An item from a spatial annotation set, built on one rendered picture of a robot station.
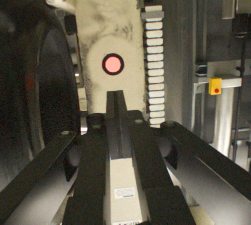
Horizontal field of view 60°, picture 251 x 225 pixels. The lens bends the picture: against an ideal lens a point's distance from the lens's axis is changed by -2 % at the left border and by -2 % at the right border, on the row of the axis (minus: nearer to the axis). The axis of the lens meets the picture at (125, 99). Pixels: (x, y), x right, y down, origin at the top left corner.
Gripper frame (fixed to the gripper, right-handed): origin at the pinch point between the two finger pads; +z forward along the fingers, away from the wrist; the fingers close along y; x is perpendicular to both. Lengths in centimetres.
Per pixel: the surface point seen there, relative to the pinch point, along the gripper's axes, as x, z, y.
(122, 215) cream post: -39.2, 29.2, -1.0
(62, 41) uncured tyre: 5, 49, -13
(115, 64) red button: 0.2, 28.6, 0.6
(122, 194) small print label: -32.2, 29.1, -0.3
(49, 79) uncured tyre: -8, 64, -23
